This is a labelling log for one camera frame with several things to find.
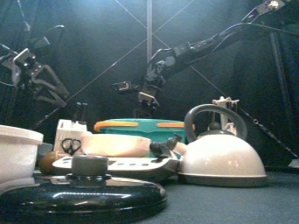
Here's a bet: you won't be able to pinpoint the teal basket with orange rim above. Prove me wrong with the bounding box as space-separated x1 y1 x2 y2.
92 117 196 160

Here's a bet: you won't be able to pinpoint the pink scale bowl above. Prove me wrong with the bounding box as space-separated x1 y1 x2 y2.
79 131 152 158

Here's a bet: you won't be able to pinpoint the white toy knife block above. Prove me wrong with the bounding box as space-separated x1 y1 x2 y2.
52 118 89 156

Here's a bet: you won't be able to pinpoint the black toy scissors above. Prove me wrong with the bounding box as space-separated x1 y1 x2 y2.
60 137 81 156

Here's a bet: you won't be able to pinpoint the white toy kitchen scale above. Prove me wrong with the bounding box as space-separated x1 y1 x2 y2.
50 156 181 183

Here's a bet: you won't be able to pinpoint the white plastic stand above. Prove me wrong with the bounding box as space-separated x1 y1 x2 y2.
211 95 240 137

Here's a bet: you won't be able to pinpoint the white toy pot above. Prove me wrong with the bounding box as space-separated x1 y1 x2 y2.
0 124 53 192

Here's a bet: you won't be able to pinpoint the brown toy mushroom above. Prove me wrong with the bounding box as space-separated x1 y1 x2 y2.
38 150 68 175

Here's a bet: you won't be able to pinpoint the black lid with grey knob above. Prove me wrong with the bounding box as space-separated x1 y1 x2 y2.
0 154 169 224

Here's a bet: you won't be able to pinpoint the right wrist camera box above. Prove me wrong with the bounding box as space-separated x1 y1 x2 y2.
111 80 136 94

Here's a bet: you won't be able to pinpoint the black-handled toy knife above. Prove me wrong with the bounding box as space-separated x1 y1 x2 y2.
73 101 81 123
80 102 89 123

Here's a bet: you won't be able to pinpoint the grey vertical frame pole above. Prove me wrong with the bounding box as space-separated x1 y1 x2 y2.
145 0 153 65

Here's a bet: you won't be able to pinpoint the white kettle with grey handle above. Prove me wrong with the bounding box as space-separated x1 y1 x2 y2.
149 103 269 188

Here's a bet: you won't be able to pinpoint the black frame post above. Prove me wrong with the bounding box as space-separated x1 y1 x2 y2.
268 30 292 156

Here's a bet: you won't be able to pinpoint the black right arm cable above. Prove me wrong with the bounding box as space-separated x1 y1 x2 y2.
211 22 299 39

